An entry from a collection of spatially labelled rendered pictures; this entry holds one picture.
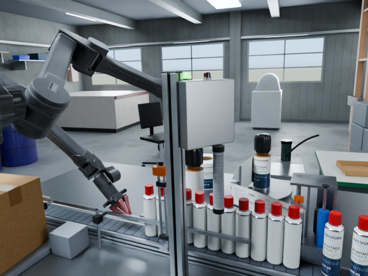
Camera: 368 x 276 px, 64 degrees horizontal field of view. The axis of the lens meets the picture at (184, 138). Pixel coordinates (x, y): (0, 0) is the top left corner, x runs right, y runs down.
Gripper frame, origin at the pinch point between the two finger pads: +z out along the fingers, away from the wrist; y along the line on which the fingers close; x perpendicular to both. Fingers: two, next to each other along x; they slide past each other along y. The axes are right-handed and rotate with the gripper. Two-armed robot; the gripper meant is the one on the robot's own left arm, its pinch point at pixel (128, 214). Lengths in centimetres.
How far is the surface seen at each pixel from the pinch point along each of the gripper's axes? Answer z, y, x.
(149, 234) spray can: 11.2, -2.6, -4.4
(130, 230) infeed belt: 5.5, -1.2, 3.7
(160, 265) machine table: 21.9, -10.1, -6.4
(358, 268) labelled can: 56, -2, -57
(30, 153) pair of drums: -210, 251, 335
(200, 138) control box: -1, -14, -53
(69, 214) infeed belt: -17.8, 0.1, 28.2
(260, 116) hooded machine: 4, 658, 93
